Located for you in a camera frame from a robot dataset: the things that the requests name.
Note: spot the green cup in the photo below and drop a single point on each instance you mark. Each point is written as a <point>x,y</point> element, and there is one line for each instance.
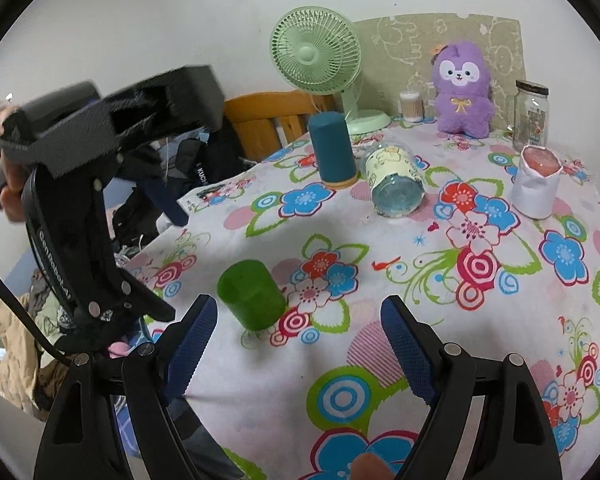
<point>252,295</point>

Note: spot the clear cup with yellow label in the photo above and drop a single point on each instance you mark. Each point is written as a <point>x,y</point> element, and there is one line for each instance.
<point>392,175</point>

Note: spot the patterned beige board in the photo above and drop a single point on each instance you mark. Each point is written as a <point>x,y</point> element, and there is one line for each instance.
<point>395,40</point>

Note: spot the white paper cup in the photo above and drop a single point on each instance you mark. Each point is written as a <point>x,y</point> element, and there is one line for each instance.
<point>532,190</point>

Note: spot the black bag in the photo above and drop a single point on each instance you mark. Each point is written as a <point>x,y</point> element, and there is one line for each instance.
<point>215,155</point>

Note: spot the floral tablecloth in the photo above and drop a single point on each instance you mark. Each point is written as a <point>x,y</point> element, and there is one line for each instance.
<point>260,400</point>

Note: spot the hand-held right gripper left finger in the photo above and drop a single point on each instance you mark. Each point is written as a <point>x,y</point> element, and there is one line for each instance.
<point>195,340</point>

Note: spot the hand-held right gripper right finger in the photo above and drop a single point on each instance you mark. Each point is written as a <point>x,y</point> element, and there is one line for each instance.
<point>405,345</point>

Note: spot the person's right hand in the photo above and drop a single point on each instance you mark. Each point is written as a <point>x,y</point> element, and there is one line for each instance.
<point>372,467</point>

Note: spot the cotton swab container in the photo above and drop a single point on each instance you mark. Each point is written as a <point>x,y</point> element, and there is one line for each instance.
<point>412,107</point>

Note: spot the teal cup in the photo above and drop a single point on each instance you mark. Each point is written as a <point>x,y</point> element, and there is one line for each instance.
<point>332,150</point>

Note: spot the beige clothes pile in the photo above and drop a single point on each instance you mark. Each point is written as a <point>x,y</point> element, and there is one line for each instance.
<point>15,355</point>

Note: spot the purple plush toy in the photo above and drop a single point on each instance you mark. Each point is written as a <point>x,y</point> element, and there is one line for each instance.
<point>462,105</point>

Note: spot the wooden chair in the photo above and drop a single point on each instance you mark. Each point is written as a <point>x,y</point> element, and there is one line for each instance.
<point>260,110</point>

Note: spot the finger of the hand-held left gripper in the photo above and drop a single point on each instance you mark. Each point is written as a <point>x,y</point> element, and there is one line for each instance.
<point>105,280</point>

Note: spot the green desk fan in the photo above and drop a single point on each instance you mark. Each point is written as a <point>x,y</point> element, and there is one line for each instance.
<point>307,52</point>

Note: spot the glass jar with black lid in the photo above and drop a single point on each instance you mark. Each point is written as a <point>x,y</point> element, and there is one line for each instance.
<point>530,120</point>

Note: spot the person's left hand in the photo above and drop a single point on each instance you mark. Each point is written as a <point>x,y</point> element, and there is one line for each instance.
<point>14,205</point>

